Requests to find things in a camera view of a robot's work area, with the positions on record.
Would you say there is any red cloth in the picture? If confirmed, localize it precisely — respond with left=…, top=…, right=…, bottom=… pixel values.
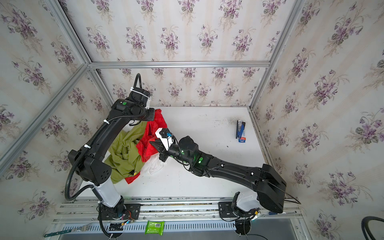
left=124, top=109, right=167, bottom=184

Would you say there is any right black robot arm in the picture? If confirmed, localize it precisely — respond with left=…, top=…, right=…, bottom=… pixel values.
left=150, top=136, right=287, bottom=214

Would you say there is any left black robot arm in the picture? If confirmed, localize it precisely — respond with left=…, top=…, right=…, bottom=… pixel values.
left=64, top=87, right=155, bottom=208

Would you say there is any white cloth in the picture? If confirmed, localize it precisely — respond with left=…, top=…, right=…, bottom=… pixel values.
left=141, top=153, right=165, bottom=176

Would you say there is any olive green cloth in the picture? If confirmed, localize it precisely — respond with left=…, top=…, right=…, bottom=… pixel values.
left=105, top=122, right=147, bottom=184

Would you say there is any green wipes packet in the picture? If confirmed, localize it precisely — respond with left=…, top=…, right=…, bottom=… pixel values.
left=145, top=221, right=165, bottom=236

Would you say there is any green circuit board strip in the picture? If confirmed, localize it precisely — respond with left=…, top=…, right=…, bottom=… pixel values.
left=44, top=229, right=72, bottom=238

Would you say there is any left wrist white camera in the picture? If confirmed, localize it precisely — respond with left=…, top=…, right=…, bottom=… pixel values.
left=142, top=90, right=151, bottom=109

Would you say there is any wrist white camera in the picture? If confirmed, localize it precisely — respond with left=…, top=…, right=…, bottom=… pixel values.
left=142, top=90, right=151, bottom=109
left=156, top=128, right=174, bottom=151

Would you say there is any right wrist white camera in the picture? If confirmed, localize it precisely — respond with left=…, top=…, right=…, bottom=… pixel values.
left=156, top=128, right=174, bottom=151

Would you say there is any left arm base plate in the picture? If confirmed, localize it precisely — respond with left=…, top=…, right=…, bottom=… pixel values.
left=97, top=204, right=141, bottom=221

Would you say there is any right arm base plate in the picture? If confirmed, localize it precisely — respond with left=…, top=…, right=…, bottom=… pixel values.
left=218, top=202, right=259, bottom=219

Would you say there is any aluminium rail frame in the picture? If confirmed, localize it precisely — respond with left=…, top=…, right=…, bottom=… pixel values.
left=44, top=198, right=309, bottom=239

